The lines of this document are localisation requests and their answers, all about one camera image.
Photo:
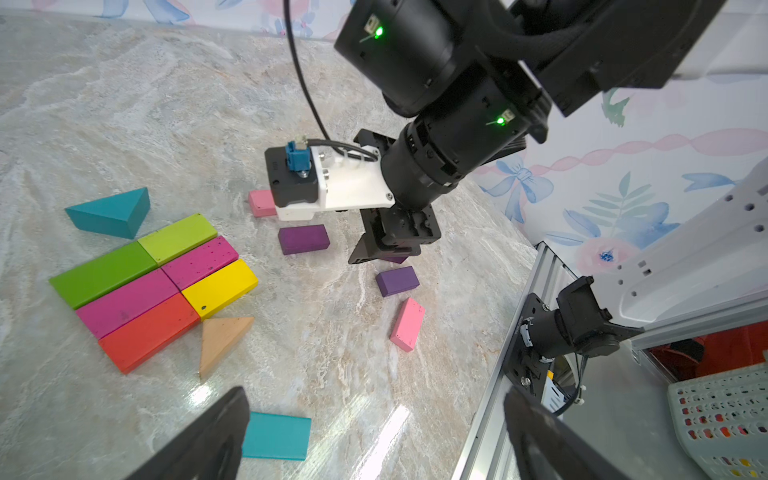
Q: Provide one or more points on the tan wooden block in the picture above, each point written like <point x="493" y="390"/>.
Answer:
<point x="219" y="336"/>

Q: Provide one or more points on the white perforated plastic basket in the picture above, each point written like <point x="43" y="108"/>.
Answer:
<point x="720" y="421"/>

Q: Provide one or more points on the light pink upright block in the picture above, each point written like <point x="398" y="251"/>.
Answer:
<point x="262" y="203"/>

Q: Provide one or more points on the red block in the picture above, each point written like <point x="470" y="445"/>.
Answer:
<point x="134" y="343"/>

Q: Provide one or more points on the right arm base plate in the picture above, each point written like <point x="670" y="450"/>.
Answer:
<point x="524" y="364"/>

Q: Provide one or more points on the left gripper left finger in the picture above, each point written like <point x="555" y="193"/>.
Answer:
<point x="209" y="448"/>

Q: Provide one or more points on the lime green block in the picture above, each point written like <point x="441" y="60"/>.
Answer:
<point x="181" y="237"/>

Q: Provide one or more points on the purple block lower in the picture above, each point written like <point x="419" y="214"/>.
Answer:
<point x="393" y="282"/>

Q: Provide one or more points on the teal triangle block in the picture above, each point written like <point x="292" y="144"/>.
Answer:
<point x="119" y="215"/>

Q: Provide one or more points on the magenta block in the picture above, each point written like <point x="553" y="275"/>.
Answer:
<point x="123" y="305"/>
<point x="200" y="262"/>

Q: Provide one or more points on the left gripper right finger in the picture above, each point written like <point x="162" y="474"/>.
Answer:
<point x="546" y="448"/>

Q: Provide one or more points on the teal rectangular block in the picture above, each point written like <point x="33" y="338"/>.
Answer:
<point x="278" y="437"/>

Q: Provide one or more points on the purple block upper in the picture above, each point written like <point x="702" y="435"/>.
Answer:
<point x="303" y="239"/>

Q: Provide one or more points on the purple triangle block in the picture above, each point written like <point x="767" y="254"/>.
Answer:
<point x="395" y="260"/>

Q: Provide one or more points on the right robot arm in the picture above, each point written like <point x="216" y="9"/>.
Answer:
<point x="573" y="50"/>

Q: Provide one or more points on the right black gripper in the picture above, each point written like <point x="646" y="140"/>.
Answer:
<point x="486" y="113"/>

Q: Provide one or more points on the yellow block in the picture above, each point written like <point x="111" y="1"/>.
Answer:
<point x="218" y="290"/>

